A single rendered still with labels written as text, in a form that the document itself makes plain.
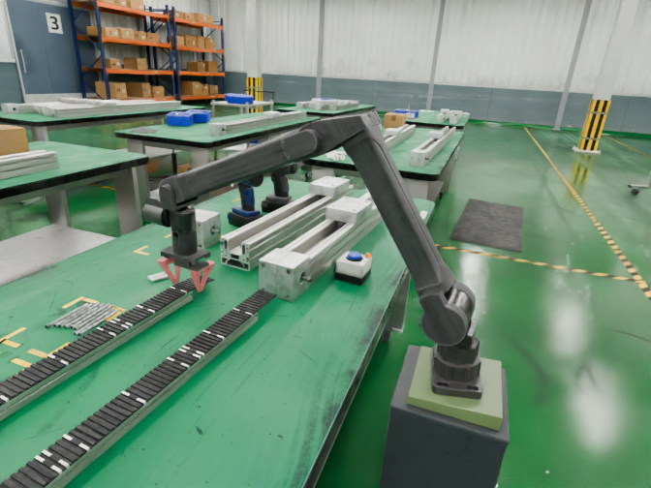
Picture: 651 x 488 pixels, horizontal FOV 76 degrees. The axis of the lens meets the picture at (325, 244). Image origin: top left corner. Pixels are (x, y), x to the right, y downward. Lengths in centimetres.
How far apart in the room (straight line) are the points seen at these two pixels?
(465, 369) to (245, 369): 41
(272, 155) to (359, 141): 18
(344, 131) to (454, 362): 44
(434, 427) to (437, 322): 18
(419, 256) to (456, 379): 23
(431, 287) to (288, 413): 32
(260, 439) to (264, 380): 14
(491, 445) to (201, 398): 50
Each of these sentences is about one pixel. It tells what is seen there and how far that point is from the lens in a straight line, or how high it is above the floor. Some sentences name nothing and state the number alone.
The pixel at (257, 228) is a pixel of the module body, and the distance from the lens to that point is 133.
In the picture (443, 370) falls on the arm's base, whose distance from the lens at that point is 81.
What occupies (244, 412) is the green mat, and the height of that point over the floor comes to 78.
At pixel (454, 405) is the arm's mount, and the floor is 80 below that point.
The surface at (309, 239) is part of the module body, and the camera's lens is 123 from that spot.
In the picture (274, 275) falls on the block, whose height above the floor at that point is 84.
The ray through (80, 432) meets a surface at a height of 81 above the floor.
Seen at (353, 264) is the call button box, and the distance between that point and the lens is 113.
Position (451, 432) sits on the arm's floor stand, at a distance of 81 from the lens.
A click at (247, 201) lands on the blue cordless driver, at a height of 88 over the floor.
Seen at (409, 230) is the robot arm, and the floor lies 108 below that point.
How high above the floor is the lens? 132
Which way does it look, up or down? 22 degrees down
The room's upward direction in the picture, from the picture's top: 3 degrees clockwise
